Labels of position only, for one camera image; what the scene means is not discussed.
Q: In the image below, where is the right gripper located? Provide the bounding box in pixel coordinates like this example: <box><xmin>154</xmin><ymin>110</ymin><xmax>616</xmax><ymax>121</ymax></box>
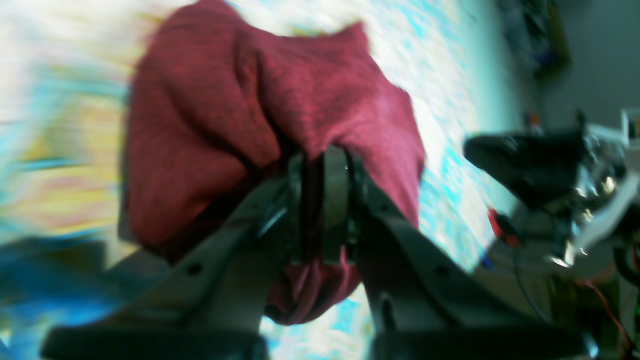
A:
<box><xmin>462</xmin><ymin>109</ymin><xmax>639</xmax><ymax>268</ymax></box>

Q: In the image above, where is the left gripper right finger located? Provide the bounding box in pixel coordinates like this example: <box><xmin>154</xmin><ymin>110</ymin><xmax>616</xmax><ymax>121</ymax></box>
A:
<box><xmin>322</xmin><ymin>146</ymin><xmax>599</xmax><ymax>360</ymax></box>

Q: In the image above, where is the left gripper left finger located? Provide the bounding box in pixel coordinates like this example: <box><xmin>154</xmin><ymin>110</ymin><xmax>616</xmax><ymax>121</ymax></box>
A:
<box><xmin>41</xmin><ymin>154</ymin><xmax>306</xmax><ymax>360</ymax></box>

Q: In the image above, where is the dark red t-shirt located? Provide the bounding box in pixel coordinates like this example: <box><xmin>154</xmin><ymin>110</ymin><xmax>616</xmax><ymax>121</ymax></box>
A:
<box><xmin>123</xmin><ymin>0</ymin><xmax>427</xmax><ymax>327</ymax></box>

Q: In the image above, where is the patterned tablecloth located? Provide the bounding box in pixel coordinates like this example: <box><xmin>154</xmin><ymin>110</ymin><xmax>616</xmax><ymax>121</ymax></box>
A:
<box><xmin>1</xmin><ymin>0</ymin><xmax>501</xmax><ymax>360</ymax></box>

